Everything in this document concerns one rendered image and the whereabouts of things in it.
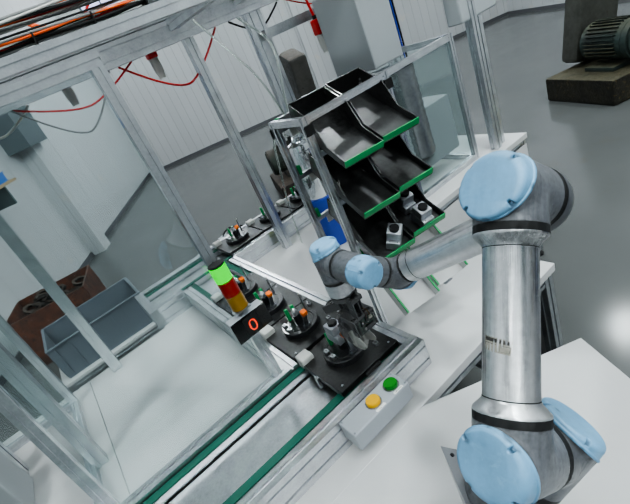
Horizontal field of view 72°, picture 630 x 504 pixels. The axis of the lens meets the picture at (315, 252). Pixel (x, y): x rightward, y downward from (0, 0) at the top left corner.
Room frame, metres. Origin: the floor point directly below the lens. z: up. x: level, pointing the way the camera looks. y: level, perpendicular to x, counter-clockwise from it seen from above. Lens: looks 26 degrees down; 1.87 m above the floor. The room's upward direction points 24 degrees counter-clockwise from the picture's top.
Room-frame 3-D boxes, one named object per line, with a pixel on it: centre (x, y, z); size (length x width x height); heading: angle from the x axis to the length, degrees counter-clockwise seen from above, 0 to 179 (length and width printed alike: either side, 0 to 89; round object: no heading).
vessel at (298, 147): (2.07, -0.14, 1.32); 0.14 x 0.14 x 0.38
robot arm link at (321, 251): (0.95, -0.02, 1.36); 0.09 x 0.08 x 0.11; 27
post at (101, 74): (1.14, 0.28, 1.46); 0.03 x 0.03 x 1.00; 26
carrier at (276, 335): (1.32, 0.16, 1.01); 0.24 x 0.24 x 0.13; 26
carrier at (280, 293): (1.54, 0.26, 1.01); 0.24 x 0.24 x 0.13; 26
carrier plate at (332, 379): (1.09, 0.04, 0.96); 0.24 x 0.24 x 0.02; 26
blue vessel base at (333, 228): (2.07, -0.14, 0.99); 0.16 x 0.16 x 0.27
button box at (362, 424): (0.86, 0.02, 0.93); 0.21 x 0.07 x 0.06; 116
